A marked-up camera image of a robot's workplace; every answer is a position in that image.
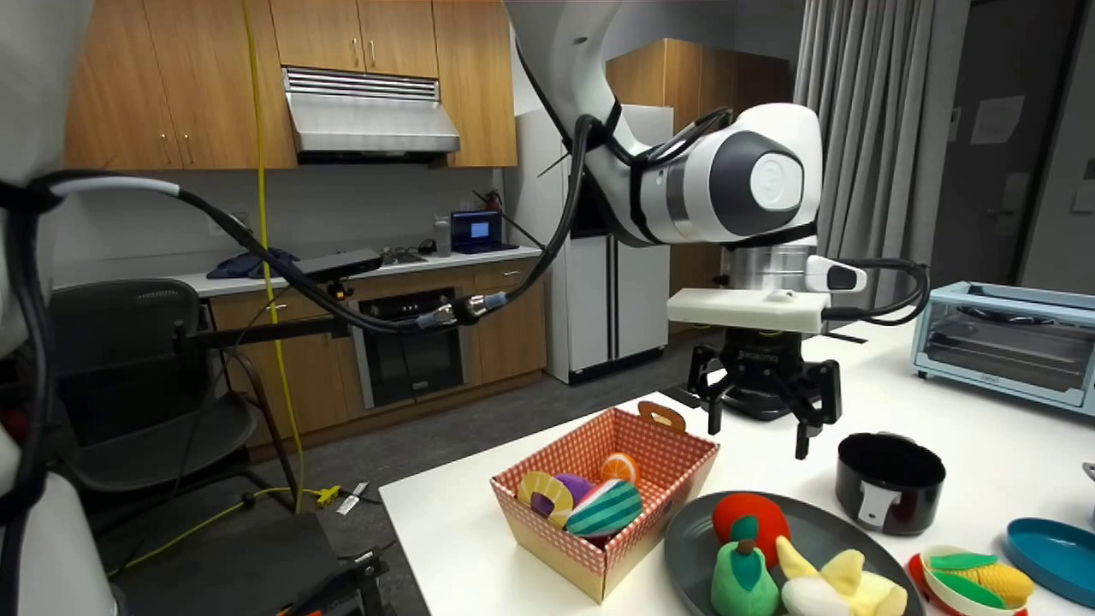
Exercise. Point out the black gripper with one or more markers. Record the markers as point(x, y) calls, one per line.
point(763, 375)

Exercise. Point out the orange plush toy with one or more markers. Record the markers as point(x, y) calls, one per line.
point(763, 510)

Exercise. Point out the banana plush toy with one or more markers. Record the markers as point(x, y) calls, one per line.
point(843, 587)

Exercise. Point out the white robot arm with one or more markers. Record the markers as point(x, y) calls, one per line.
point(728, 178)

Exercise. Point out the dark grey round plate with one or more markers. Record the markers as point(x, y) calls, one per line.
point(818, 534)

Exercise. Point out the watermelon slice plush toy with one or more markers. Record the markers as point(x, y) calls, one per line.
point(607, 510)

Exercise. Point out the purple eggplant plush toy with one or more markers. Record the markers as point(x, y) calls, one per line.
point(579, 486)

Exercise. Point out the corn plush in bowl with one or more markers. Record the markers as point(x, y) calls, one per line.
point(971, 584)

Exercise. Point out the red checkered cardboard basket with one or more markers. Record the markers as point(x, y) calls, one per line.
point(672, 465)

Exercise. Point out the black cooking pot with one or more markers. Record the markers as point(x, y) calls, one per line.
point(889, 485)

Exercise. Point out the white refrigerator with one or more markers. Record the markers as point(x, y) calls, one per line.
point(607, 302)

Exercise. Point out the light blue toaster oven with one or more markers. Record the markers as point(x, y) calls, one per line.
point(1026, 343)

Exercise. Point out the small blue screen device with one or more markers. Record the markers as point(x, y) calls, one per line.
point(475, 231)

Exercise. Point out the grey curtain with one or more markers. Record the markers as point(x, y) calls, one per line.
point(880, 77)

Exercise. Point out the black built-in oven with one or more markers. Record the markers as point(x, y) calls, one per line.
point(412, 361)

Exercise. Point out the silver range hood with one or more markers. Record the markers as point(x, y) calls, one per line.
point(369, 113)

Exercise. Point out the black office chair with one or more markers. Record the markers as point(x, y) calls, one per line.
point(138, 397)

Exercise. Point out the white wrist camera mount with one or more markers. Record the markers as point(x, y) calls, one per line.
point(791, 292)

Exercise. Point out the yellow donut ring plush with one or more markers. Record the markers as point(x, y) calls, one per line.
point(545, 493)

